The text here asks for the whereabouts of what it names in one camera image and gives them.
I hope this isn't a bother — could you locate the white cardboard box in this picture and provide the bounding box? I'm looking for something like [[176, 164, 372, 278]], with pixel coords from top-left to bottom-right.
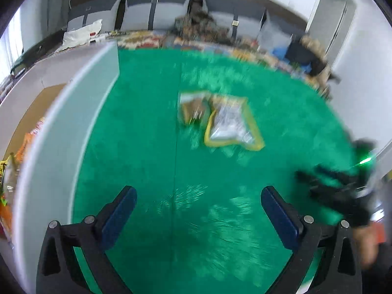
[[12, 42, 120, 293]]

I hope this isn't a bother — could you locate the yellow red peanut snack bag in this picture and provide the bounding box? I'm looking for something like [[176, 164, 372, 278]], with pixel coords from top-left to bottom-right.
[[1, 153, 19, 207]]

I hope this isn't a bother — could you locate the silver yellow-edged snack packet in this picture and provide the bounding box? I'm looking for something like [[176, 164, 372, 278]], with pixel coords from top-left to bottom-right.
[[204, 94, 265, 151]]

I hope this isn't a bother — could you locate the green floral bedspread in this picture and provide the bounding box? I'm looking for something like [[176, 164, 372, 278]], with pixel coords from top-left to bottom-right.
[[73, 49, 355, 293]]

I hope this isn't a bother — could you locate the brown nuts clear bag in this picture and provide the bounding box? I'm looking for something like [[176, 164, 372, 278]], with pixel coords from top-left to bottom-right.
[[15, 117, 45, 164]]

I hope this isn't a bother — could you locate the person's right hand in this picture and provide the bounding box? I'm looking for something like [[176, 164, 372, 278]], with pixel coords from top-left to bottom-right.
[[353, 221, 387, 270]]

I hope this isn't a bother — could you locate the grey pillow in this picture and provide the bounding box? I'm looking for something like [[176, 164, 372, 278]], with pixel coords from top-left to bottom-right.
[[120, 0, 190, 31], [67, 0, 121, 33], [203, 0, 266, 39], [257, 11, 306, 52]]

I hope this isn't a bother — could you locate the colourful floral bed sheet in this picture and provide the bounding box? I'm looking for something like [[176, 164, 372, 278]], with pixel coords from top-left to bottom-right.
[[106, 31, 322, 90]]

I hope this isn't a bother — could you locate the brown snack green packet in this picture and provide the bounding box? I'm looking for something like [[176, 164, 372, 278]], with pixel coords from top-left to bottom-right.
[[178, 91, 211, 125]]

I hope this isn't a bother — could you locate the white plastic bag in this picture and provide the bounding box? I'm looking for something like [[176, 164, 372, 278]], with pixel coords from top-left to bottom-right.
[[57, 19, 102, 52]]

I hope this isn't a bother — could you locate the black bag with clothes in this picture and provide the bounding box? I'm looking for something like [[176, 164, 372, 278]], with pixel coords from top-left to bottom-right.
[[284, 35, 341, 100]]

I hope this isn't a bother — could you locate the dark floral clothing pile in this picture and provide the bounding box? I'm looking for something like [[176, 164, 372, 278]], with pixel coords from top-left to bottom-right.
[[171, 11, 233, 46]]

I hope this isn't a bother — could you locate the grey pillow far right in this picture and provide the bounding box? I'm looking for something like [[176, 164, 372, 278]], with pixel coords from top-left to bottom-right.
[[257, 11, 306, 52]]

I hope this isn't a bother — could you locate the blue cloth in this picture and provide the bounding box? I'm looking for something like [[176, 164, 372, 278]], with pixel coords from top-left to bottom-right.
[[272, 47, 289, 62]]

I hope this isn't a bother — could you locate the grey pillow far left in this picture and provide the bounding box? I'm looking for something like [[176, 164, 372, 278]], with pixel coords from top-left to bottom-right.
[[67, 0, 121, 33]]

